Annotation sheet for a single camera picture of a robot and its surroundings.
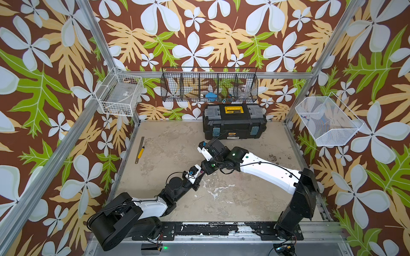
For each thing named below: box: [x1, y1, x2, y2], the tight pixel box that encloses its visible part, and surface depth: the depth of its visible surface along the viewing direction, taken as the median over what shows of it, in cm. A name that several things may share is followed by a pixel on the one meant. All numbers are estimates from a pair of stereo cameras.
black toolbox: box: [202, 102, 268, 141], surface depth 103 cm
